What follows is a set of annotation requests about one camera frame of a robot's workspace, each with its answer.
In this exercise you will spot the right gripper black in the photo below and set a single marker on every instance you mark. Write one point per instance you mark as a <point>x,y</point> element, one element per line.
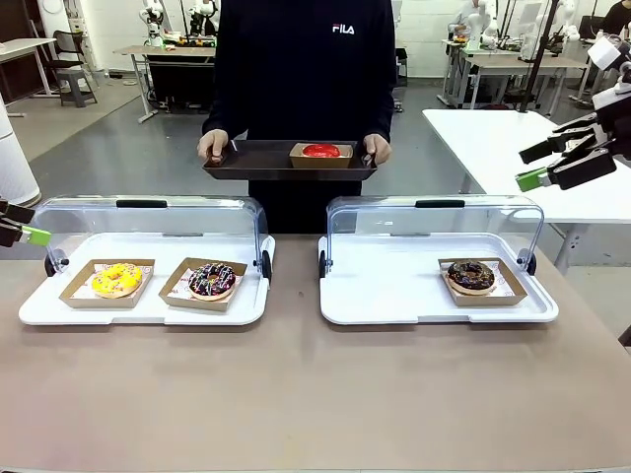
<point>621,135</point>

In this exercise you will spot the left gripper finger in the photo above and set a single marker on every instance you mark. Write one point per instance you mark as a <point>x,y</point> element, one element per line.
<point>15,212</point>
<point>20,235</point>

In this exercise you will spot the cardboard tray of red donut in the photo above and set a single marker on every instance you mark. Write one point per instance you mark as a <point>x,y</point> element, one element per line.
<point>320,163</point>

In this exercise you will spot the red glazed donut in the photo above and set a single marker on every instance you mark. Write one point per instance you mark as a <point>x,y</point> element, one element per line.
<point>320,150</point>

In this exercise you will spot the dark brown serving tray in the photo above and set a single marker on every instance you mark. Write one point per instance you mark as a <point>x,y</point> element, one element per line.
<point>256,160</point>

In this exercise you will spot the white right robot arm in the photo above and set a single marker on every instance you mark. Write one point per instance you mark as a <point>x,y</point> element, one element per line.
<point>604,54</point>

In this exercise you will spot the person's left forearm black sleeve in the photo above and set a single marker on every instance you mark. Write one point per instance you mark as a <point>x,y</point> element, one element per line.
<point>382,111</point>

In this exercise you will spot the person's right forearm black sleeve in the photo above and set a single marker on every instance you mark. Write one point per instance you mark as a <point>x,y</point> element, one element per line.
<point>217,111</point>

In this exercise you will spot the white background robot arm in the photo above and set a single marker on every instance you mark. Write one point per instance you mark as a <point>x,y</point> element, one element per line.
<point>153,22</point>
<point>480,22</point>
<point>203,15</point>
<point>567,20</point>

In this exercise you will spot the printed paper under yellow donut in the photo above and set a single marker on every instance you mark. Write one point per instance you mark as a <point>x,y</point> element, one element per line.
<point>84,294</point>

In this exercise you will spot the yellow glazed donut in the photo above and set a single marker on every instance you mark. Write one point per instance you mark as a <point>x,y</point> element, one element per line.
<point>106,287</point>

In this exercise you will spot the cardboard tray of yellow donut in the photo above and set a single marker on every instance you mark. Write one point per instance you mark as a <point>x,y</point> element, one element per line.
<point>98,303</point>

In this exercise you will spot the printed paper under nut donut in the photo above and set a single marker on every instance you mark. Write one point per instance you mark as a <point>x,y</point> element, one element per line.
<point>503,288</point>

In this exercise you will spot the chocolate donut with nut bits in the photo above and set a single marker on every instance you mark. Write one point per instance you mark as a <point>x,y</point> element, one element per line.
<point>482,281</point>

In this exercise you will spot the background person in black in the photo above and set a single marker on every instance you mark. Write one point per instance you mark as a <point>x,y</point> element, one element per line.
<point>618,15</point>

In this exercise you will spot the cardboard tray of nut donut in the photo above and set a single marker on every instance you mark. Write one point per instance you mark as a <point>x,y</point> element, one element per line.
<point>493,301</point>

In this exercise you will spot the chocolate donut with coloured sprinkles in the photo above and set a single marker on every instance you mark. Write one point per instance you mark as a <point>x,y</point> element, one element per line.
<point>202,290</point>

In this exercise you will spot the cardboard tray of sprinkle donut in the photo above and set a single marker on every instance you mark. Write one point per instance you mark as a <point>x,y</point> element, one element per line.
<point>197,306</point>

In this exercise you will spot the printed paper under sprinkle donut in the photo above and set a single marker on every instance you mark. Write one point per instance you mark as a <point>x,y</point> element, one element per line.
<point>239,281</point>

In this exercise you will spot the person's black FILA sweater torso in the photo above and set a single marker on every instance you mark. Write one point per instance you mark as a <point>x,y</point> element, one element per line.
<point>296,74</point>

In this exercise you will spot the person's left hand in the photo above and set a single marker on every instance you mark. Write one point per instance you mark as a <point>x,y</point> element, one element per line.
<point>378,147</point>

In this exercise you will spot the person's right hand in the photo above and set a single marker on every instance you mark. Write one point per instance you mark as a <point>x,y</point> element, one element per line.
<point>214,143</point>

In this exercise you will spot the white cylindrical appliance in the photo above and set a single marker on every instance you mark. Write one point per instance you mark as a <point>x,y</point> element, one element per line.
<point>15,157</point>

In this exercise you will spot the white side table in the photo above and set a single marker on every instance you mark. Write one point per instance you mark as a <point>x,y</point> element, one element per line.
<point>493,148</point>

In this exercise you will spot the black stand pole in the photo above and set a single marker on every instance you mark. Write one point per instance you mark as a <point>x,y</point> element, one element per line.
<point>539,54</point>

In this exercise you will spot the wooden workbench with grey legs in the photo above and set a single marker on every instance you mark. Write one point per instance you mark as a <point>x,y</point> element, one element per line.
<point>498,64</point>

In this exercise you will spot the clear display case lid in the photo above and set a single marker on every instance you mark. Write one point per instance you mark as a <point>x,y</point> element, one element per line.
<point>429,217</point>
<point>148,222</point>

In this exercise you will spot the white display case base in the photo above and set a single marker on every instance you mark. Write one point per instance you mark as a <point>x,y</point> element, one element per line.
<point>162,249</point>
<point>394,286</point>

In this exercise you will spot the grey stool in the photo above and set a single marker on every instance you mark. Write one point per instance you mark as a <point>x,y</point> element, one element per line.
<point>76,81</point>

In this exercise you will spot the white desk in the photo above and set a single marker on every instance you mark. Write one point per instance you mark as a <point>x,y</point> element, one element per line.
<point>20,47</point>

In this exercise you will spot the black chair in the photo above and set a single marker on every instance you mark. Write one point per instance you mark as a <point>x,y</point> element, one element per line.
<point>66,49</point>

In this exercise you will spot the wooden workbench with black panel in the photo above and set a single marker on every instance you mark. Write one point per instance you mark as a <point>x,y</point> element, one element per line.
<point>177,74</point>

